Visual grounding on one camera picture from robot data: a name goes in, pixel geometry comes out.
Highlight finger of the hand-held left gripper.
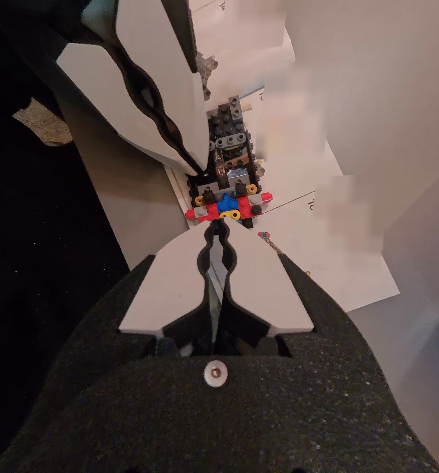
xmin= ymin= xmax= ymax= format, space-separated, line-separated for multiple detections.
xmin=55 ymin=42 xmax=202 ymax=177
xmin=114 ymin=0 xmax=210 ymax=171

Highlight multicoloured lego model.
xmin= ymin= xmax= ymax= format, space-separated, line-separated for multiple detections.
xmin=185 ymin=95 xmax=274 ymax=230

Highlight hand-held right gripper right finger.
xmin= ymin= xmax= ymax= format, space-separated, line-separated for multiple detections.
xmin=219 ymin=218 xmax=315 ymax=338

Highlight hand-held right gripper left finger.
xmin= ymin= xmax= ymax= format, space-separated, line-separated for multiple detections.
xmin=118 ymin=220 xmax=216 ymax=338

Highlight white instruction booklet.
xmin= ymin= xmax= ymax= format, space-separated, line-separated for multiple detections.
xmin=164 ymin=0 xmax=401 ymax=315

